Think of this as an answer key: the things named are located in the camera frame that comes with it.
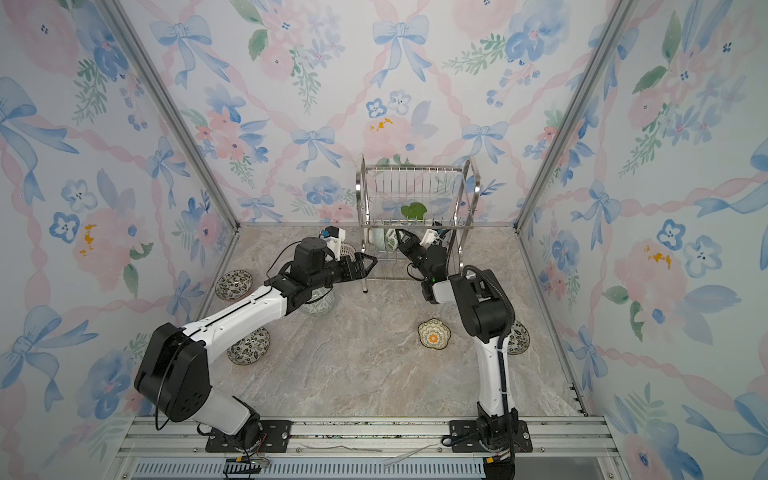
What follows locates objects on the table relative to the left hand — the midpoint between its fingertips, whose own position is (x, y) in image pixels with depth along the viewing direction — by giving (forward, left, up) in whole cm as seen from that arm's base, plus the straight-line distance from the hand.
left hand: (369, 259), depth 81 cm
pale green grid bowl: (+19, -2, -13) cm, 23 cm away
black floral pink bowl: (+5, +47, -21) cm, 52 cm away
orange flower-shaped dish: (-12, -19, -22) cm, 31 cm away
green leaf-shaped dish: (+14, -13, +5) cm, 19 cm away
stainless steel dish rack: (+38, -13, -10) cm, 42 cm away
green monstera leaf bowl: (+15, -6, -8) cm, 18 cm away
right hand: (+17, -7, -4) cm, 19 cm away
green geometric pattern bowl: (-13, +11, -1) cm, 17 cm away
